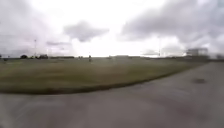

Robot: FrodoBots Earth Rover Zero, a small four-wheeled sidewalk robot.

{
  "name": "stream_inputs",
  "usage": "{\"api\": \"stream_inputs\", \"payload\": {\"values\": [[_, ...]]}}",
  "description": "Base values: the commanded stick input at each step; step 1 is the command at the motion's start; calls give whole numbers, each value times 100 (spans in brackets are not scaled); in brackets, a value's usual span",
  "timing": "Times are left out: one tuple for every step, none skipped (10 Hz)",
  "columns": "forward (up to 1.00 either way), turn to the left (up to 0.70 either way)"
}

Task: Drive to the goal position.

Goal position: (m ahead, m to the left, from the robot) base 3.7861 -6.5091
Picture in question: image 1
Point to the person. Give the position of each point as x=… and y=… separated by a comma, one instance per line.
x=89, y=58

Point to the grass field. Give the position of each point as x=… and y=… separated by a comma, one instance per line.
x=86, y=73

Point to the grey concrete path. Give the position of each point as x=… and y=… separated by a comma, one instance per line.
x=140, y=106

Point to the distant row of trees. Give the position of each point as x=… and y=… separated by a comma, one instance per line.
x=36, y=57

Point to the tall pole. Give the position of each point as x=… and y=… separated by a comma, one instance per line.
x=35, y=46

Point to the grey building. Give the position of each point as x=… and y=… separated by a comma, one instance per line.
x=197, y=52

